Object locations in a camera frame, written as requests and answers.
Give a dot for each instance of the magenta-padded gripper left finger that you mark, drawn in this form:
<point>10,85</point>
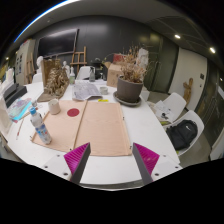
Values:
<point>77,159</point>

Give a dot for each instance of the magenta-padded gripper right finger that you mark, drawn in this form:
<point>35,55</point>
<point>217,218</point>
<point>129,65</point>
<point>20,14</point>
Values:
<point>146,159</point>

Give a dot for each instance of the white bottle with blue cap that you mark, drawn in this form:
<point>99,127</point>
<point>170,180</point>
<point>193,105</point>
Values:
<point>40,128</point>

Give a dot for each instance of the black backpack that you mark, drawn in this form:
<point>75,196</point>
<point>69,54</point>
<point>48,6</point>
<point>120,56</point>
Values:
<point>181,133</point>

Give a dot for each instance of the flat round red coaster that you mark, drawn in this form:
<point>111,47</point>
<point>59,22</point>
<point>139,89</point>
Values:
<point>73,112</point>

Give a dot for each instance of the white papers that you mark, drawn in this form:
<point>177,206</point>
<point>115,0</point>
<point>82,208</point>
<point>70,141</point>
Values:
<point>161,108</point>

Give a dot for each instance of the white ceramic cup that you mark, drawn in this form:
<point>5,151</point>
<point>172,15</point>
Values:
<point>54,107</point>

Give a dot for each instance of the grey plant saucer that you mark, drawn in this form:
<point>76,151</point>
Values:
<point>128,103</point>

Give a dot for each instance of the white plastic chair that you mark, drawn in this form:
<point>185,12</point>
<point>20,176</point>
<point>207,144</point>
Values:
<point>36,78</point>
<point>83,71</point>
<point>176,101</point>
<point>199,125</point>

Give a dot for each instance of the small yellow flat item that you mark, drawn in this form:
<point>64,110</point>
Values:
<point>102,100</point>

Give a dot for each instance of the wooden pencil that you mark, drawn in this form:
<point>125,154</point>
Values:
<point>19,129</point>

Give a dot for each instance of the printed newspaper sheet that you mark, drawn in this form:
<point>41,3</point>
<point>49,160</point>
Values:
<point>85,90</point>

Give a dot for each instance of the small paint jar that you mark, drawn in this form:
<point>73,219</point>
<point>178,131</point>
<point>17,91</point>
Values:
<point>34,103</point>

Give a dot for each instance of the dried plant in grey pot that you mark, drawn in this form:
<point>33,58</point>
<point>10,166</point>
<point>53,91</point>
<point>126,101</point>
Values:
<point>129,88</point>

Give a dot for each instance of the colourful painted book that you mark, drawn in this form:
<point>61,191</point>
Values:
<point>19,108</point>

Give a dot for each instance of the wooden figure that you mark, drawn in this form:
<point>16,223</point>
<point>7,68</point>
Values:
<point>188,90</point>

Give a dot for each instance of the golden relief sculpture on board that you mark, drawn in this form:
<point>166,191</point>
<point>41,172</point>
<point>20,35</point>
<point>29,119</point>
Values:
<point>55,81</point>

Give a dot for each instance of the clear spray bottle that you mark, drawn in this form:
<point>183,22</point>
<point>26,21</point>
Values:
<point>72,78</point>

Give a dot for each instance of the white canvas panel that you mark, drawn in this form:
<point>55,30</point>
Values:
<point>4,116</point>

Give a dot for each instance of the grey bottle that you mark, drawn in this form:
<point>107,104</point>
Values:
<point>92,75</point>

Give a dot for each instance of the black flat box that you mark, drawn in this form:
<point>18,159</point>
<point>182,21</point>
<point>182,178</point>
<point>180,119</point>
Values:
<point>10,90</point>
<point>18,95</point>

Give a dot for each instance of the brown cardboard box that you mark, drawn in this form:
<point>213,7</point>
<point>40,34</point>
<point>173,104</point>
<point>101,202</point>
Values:
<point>114,75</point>

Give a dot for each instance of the white plaster bust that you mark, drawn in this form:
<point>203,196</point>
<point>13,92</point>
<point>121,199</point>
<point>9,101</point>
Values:
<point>65,67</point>
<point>39,63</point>

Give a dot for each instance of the wooden easel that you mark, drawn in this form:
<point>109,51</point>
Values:
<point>30,68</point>
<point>78,60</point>

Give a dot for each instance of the white plaster statue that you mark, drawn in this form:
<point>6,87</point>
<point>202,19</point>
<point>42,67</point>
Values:
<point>143,57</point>

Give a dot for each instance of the red box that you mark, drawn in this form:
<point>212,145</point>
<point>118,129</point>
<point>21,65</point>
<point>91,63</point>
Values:
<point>118,58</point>

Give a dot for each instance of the recessed ceiling spotlights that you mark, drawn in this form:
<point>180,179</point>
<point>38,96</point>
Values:
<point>212,50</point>

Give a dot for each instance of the long ceiling light panel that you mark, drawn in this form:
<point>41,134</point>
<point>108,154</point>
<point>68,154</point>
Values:
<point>40,18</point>

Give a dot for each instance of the black wall screen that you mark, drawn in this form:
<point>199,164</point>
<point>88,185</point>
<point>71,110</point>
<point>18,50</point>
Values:
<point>56,42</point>

